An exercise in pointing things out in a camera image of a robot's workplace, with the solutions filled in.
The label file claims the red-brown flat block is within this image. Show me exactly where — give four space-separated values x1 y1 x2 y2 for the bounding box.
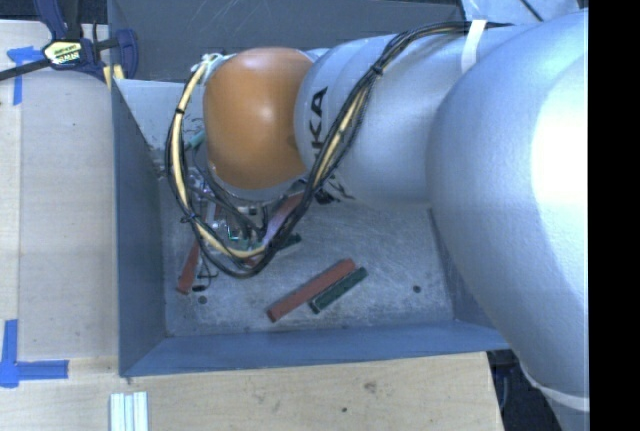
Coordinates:
266 258 357 324
176 237 202 296
263 192 305 248

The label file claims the grey metal bin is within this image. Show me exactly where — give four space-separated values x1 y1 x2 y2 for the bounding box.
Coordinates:
105 0 512 379

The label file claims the dark green flat block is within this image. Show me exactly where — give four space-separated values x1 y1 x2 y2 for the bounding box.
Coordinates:
308 266 369 315

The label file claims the pale wood flat board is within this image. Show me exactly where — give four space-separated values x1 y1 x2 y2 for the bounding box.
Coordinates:
18 68 121 363

